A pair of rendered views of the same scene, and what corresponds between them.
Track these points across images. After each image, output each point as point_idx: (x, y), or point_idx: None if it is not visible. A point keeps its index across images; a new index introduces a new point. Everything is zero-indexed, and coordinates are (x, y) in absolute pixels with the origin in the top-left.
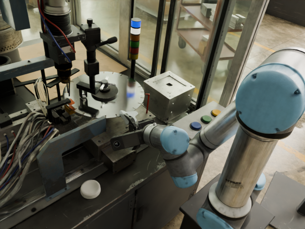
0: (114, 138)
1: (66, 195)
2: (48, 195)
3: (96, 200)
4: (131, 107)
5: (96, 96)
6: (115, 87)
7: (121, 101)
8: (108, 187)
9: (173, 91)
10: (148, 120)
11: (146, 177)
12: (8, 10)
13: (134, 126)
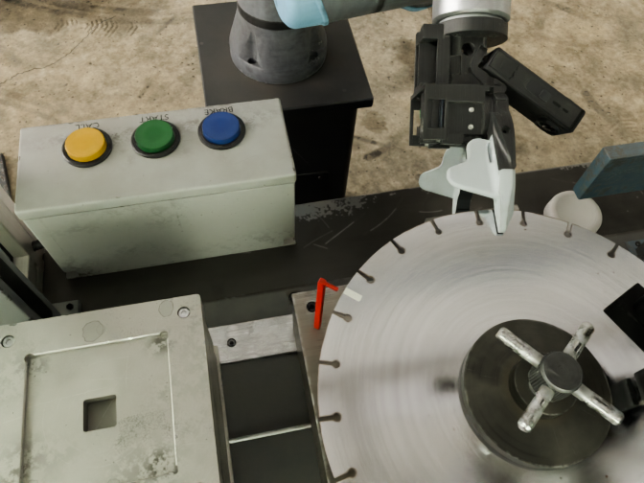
0: (575, 103)
1: (636, 230)
2: None
3: (559, 190)
4: (441, 239)
5: (587, 356)
6: (473, 394)
7: (470, 290)
8: (521, 207)
9: (129, 345)
10: (442, 95)
11: (410, 190)
12: None
13: (504, 92)
